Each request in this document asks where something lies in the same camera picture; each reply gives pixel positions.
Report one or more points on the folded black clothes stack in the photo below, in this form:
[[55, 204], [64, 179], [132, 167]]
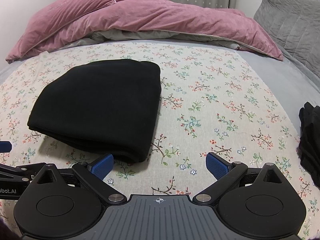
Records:
[[309, 145]]

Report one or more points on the grey quilted pillow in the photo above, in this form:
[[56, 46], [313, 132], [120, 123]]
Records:
[[294, 26]]

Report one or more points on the floral bed sheet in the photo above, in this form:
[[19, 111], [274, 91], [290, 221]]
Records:
[[212, 101]]

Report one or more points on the black pants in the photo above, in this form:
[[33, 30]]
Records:
[[102, 107]]

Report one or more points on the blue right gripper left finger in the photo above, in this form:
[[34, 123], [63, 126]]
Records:
[[102, 166]]

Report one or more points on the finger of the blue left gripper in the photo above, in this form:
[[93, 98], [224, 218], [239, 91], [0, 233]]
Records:
[[5, 147]]

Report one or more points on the pink duvet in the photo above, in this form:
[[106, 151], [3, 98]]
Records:
[[66, 21]]

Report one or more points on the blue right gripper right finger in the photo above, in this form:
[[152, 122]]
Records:
[[217, 166]]

